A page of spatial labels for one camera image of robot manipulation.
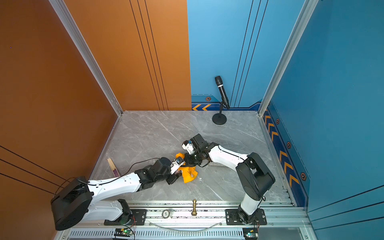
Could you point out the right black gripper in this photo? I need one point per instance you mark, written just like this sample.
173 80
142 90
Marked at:
187 159

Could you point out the brass chess piece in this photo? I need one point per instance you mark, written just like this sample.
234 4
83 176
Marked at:
194 211

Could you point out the right green circuit board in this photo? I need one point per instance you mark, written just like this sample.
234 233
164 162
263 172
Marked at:
250 234

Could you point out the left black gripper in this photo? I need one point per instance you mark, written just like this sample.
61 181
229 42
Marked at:
175 177

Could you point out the aluminium front rail frame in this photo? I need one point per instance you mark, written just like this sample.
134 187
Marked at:
285 221

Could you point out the left green circuit board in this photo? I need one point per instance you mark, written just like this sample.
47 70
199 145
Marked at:
123 233

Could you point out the orange fluffy cloth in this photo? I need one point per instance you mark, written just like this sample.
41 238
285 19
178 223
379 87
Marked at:
188 173

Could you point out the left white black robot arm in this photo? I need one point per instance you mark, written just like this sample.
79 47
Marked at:
83 201

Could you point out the silver tape roll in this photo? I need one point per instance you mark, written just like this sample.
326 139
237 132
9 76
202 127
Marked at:
165 214

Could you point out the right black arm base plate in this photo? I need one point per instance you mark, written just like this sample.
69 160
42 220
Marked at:
239 217

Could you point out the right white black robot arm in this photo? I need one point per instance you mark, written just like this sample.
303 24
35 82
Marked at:
255 176

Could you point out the grey rectangular eyeglass case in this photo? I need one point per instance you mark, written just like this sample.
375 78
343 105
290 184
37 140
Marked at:
212 164

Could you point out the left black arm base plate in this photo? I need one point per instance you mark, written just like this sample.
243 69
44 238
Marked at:
137 217

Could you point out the black microphone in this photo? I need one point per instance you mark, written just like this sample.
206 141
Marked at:
225 100

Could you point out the green circuit board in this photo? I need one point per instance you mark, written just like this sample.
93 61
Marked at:
123 233
250 234

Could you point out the wooden stick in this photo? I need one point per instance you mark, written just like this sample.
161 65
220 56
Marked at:
113 168

